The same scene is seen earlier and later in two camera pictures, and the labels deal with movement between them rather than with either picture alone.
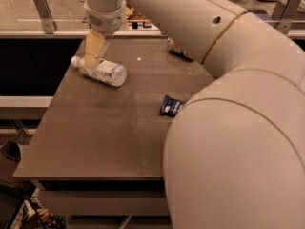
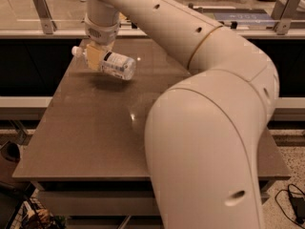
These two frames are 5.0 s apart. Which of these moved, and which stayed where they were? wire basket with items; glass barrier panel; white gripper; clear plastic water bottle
Moved: clear plastic water bottle
Stayed: white gripper; glass barrier panel; wire basket with items
